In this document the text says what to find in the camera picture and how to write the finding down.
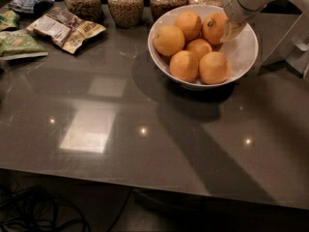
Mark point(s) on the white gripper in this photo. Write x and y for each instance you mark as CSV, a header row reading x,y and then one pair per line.
x,y
237,11

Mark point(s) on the orange with stem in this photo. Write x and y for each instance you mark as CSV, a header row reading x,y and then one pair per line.
x,y
213,28

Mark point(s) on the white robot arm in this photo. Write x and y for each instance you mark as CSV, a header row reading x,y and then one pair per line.
x,y
285,37

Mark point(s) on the white ceramic bowl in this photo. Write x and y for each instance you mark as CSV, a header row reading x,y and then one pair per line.
x,y
241,51

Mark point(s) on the orange top middle in bowl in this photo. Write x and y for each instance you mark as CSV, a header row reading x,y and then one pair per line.
x,y
190,23

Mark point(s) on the orange in bowl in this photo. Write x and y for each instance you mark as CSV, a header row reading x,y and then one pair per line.
x,y
214,68
168,40
184,66
190,23

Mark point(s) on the orange front right in bowl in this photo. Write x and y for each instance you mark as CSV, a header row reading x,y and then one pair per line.
x,y
214,68

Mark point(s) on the orange front left in bowl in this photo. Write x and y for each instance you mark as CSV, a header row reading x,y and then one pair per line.
x,y
184,66

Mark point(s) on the small orange in centre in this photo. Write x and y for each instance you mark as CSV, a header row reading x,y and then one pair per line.
x,y
198,48

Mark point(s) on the glass jar of nuts left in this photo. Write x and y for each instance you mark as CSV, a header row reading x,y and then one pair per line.
x,y
85,9

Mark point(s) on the brown white snack bag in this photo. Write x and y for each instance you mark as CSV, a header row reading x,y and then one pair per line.
x,y
65,29

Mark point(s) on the blue snack bag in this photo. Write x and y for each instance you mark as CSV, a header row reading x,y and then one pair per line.
x,y
30,7

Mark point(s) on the green snack bag front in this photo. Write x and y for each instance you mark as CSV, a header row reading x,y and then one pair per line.
x,y
19,44

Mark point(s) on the green snack bag small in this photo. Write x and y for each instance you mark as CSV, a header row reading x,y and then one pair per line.
x,y
9,20

